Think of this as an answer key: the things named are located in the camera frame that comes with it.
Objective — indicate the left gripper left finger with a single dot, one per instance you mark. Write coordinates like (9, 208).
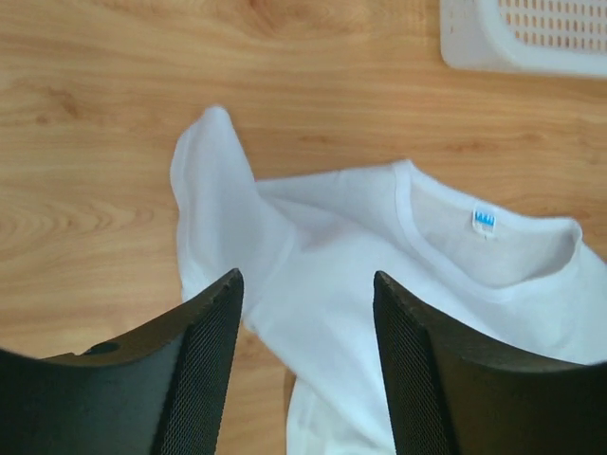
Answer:
(157, 389)

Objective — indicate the white t shirt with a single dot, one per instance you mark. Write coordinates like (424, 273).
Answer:
(309, 246)

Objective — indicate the white plastic perforated basket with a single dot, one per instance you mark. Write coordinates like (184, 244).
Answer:
(544, 37)

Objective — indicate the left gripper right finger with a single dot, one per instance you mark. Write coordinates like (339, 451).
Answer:
(453, 390)

